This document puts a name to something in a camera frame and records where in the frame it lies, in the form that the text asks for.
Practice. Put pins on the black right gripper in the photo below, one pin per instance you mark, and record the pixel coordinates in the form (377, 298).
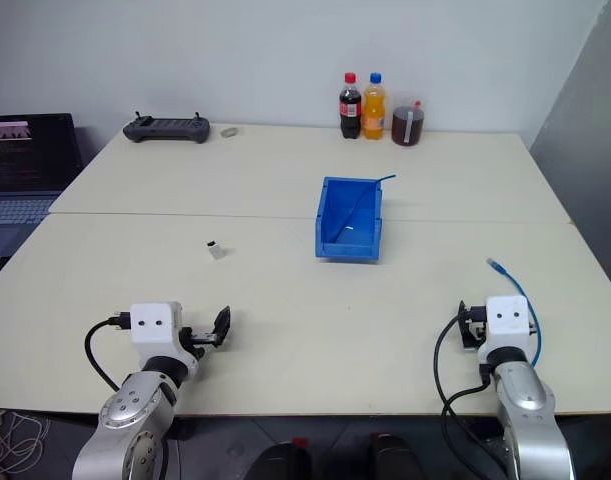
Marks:
(472, 327)

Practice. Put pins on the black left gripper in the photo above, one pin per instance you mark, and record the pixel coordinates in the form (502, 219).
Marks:
(201, 337)

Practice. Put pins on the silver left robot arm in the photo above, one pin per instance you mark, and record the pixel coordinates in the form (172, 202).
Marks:
(135, 405)

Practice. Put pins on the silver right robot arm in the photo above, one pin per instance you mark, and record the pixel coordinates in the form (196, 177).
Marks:
(527, 400)

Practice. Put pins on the small white adapter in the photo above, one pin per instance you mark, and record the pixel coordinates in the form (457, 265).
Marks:
(216, 251)

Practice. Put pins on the dark rounded shape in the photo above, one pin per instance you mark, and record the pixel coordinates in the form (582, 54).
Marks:
(282, 462)

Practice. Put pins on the blue plastic storage bin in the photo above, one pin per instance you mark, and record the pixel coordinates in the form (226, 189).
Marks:
(347, 235)

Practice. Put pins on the dark grey handheld remote controller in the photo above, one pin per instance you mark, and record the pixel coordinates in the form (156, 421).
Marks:
(166, 129)

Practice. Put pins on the jar of brown liquid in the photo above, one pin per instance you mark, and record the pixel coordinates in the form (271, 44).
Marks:
(408, 127)

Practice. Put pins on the orange soda bottle blue cap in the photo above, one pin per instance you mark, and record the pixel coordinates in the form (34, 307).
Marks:
(374, 110)

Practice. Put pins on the cola bottle with red cap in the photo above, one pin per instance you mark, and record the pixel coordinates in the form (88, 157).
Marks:
(350, 107)

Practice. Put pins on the grey laptop with dark screen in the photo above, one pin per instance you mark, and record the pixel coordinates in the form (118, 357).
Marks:
(25, 165)

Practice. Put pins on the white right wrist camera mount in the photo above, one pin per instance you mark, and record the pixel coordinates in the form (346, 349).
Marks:
(506, 320)

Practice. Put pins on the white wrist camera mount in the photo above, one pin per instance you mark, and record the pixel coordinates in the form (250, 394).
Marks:
(152, 330)
(506, 320)

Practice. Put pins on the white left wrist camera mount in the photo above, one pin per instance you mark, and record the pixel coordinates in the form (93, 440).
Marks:
(152, 330)

